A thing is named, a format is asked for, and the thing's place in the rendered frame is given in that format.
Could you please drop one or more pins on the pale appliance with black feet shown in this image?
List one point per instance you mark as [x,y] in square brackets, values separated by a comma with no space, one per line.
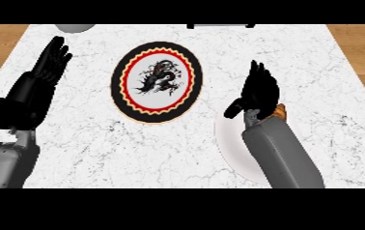
[221,25]

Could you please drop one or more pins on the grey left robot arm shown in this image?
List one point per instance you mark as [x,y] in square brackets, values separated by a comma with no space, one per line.
[14,158]

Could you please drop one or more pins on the plain white plate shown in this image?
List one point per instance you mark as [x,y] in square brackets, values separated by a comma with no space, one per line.
[233,147]

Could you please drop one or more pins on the grey round bowl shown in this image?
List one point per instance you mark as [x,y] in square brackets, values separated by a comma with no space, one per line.
[73,27]

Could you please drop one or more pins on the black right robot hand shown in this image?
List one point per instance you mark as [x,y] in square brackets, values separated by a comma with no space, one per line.
[259,89]

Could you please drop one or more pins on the brown croissant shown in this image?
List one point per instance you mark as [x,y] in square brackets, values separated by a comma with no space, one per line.
[280,111]

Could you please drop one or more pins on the black rimmed patterned plate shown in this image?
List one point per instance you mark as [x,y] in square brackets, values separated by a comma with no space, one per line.
[157,81]

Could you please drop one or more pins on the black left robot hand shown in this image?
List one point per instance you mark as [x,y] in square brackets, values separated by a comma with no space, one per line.
[45,67]

